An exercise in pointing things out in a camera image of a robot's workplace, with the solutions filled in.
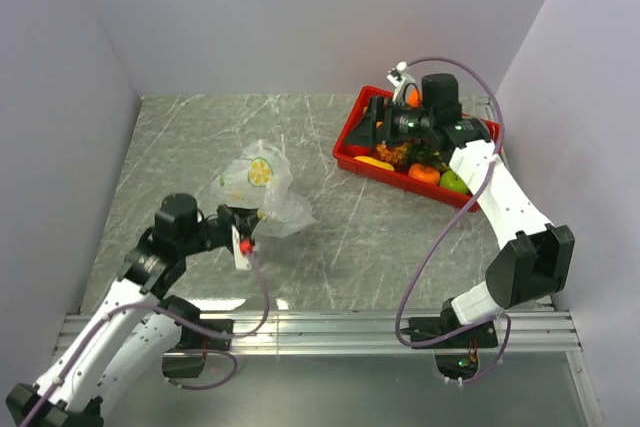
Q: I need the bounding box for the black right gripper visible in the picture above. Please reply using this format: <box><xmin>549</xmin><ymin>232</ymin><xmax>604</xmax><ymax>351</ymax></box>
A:
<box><xmin>342</xmin><ymin>96</ymin><xmax>434</xmax><ymax>149</ymax></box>

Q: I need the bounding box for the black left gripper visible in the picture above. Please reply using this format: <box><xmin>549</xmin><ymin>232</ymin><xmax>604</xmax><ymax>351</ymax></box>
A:
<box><xmin>180</xmin><ymin>202</ymin><xmax>264</xmax><ymax>255</ymax></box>

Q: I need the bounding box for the clear plastic bag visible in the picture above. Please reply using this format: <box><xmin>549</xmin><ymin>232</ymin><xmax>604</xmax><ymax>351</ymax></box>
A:
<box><xmin>211</xmin><ymin>139</ymin><xmax>316</xmax><ymax>238</ymax></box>

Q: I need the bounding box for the orange fake pineapple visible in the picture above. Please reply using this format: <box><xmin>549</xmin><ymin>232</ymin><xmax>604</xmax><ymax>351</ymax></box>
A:
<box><xmin>376</xmin><ymin>142</ymin><xmax>448</xmax><ymax>170</ymax></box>

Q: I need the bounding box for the green fake apple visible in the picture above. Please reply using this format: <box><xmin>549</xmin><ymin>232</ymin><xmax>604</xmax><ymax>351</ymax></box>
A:
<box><xmin>439</xmin><ymin>170</ymin><xmax>469</xmax><ymax>195</ymax></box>

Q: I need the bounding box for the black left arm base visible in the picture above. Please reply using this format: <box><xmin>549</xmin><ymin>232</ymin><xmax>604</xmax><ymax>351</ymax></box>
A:
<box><xmin>159</xmin><ymin>296</ymin><xmax>235</xmax><ymax>381</ymax></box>

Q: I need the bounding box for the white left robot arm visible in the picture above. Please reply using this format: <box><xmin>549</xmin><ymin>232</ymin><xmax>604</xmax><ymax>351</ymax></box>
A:
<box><xmin>6</xmin><ymin>193</ymin><xmax>260</xmax><ymax>426</ymax></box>

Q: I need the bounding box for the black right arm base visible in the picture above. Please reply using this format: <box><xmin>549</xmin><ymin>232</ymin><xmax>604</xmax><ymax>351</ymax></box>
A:
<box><xmin>401</xmin><ymin>316</ymin><xmax>498</xmax><ymax>350</ymax></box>

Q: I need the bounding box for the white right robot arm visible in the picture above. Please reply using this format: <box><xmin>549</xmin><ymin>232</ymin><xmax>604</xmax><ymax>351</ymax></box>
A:
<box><xmin>346</xmin><ymin>63</ymin><xmax>575</xmax><ymax>347</ymax></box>

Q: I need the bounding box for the orange fake orange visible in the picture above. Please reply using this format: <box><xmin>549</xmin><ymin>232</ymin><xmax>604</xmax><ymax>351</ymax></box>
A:
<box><xmin>406</xmin><ymin>90</ymin><xmax>422</xmax><ymax>108</ymax></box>

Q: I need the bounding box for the orange fake persimmon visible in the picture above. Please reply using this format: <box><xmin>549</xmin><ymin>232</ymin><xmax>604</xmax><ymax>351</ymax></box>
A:
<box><xmin>408</xmin><ymin>163</ymin><xmax>441</xmax><ymax>185</ymax></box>

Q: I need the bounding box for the red plastic tray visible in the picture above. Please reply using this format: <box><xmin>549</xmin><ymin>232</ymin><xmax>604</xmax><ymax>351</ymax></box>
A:
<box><xmin>333</xmin><ymin>74</ymin><xmax>501</xmax><ymax>207</ymax></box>

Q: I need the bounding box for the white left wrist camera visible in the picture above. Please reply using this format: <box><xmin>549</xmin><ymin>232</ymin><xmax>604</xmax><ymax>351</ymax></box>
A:
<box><xmin>231</xmin><ymin>226</ymin><xmax>256</xmax><ymax>271</ymax></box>

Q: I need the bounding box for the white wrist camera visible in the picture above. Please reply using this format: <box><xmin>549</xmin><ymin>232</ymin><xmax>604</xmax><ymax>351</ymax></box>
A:
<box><xmin>386</xmin><ymin>61</ymin><xmax>419</xmax><ymax>103</ymax></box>
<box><xmin>231</xmin><ymin>226</ymin><xmax>256</xmax><ymax>271</ymax></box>

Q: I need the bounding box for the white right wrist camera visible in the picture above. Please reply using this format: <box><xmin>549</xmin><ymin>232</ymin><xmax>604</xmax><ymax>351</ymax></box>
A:
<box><xmin>386</xmin><ymin>61</ymin><xmax>419</xmax><ymax>103</ymax></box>

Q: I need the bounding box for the aluminium mounting rail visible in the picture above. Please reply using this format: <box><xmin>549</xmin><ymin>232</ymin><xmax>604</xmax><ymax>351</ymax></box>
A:
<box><xmin>54</xmin><ymin>310</ymin><xmax>584</xmax><ymax>358</ymax></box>

